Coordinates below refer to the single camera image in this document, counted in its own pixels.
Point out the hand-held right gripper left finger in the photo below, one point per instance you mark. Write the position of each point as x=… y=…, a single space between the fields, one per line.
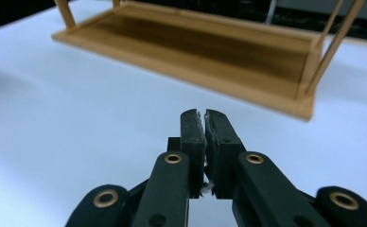
x=192 y=145

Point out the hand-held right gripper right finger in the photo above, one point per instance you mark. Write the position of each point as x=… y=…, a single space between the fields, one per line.
x=222 y=148

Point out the three-tier wooden shoe rack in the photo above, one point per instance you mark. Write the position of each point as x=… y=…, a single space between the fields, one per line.
x=203 y=53

